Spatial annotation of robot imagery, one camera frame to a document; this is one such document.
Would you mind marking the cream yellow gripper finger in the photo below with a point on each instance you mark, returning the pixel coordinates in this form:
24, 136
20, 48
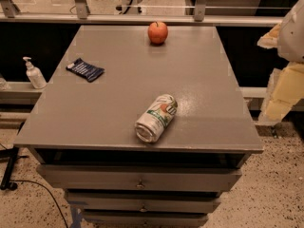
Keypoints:
286, 86

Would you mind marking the blue rxbar blueberry wrapper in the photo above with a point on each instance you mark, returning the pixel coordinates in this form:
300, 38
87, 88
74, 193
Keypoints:
85, 70

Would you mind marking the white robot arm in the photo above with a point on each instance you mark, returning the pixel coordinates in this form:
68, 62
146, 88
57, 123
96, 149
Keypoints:
295, 15

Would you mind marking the red apple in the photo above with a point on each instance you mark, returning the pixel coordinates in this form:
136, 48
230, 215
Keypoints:
157, 32

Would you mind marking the white green soda can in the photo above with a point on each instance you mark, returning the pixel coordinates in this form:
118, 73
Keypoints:
156, 118

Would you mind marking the grey drawer cabinet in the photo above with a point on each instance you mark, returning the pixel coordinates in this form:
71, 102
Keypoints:
75, 122

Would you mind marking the metal railing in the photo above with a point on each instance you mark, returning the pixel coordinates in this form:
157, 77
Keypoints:
86, 12

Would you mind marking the middle grey drawer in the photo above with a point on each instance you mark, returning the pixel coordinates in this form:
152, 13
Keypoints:
143, 202

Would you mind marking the grey drawer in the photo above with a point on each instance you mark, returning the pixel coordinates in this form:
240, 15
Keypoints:
143, 202
139, 178
145, 219

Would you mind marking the bottom grey drawer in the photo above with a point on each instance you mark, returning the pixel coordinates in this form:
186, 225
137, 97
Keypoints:
145, 219

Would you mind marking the top grey drawer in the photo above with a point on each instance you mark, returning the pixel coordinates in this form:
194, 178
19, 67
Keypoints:
139, 178

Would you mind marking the white pump soap bottle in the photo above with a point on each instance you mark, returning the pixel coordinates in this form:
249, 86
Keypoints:
34, 74

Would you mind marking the black stand leg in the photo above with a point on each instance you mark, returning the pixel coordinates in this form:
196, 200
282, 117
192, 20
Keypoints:
11, 156

